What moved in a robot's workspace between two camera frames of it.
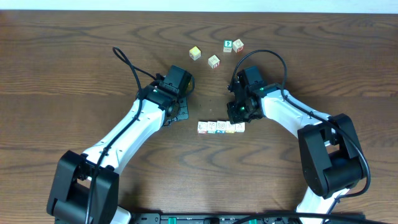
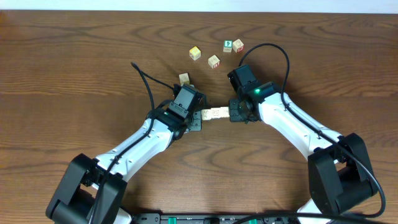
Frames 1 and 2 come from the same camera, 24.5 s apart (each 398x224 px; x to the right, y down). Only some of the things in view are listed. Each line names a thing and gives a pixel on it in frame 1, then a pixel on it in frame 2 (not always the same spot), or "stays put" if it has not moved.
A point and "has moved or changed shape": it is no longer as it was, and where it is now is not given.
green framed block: [227, 46] stays put
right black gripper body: [240, 112] stays put
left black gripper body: [181, 112] → [196, 120]
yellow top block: [194, 53] stays put
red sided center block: [214, 61] stays put
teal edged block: [211, 127] → [206, 114]
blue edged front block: [240, 127] has moved or changed shape
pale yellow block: [230, 128] → [224, 112]
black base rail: [244, 218] stays put
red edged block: [202, 127] → [204, 114]
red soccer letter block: [237, 45] stays put
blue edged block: [221, 127] → [215, 112]
